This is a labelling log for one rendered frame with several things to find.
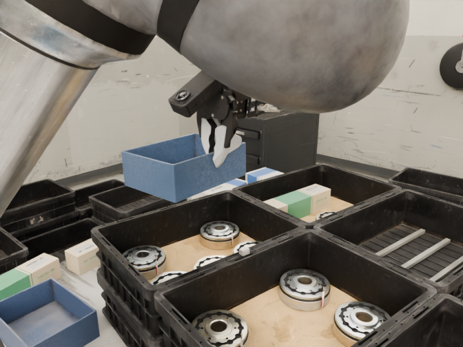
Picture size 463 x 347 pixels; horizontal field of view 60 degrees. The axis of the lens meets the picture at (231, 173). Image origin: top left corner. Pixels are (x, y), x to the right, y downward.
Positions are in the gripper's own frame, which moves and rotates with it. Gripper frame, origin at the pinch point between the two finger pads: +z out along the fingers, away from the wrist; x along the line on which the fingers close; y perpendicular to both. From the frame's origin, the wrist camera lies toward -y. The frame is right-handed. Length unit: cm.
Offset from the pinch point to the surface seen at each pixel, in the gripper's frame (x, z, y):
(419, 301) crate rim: -38.9, 14.2, 11.0
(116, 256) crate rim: 9.5, 20.1, -15.2
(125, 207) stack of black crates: 110, 76, 52
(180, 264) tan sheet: 9.4, 30.1, 1.6
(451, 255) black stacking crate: -36, 25, 50
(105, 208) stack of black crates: 100, 67, 34
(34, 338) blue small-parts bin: 24, 45, -27
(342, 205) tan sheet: -1, 29, 59
